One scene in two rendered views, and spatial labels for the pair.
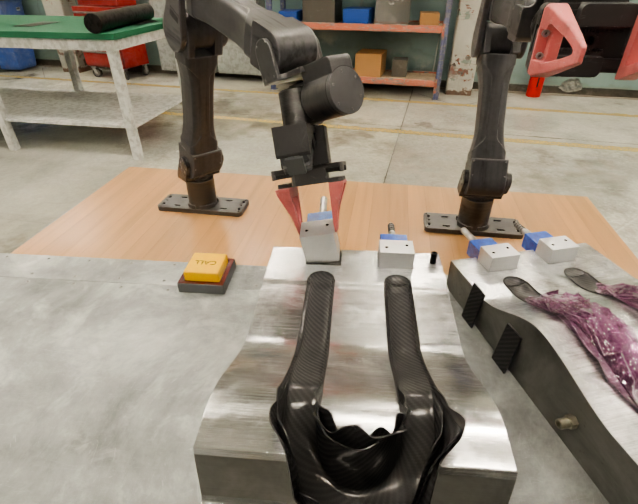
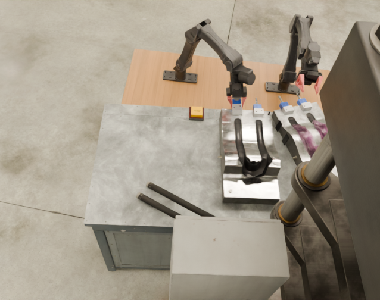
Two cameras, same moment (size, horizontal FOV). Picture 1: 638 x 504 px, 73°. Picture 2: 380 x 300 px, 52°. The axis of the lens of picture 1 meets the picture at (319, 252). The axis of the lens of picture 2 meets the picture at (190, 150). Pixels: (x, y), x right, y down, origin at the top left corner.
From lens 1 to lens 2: 1.45 m
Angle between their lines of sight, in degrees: 24
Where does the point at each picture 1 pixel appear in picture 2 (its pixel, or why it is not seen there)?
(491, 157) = (290, 71)
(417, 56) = not seen: outside the picture
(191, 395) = (206, 152)
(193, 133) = (186, 60)
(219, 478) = (228, 169)
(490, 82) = (293, 45)
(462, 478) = (271, 168)
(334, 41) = not seen: outside the picture
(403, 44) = not seen: outside the picture
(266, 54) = (229, 65)
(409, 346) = (261, 141)
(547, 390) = (292, 150)
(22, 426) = (168, 161)
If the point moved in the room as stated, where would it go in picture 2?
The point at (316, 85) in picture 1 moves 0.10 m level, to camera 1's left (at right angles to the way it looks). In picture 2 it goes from (243, 77) to (222, 77)
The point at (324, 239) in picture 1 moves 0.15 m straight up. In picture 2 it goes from (239, 110) to (245, 90)
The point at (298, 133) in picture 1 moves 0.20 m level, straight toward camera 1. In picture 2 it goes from (239, 92) to (248, 126)
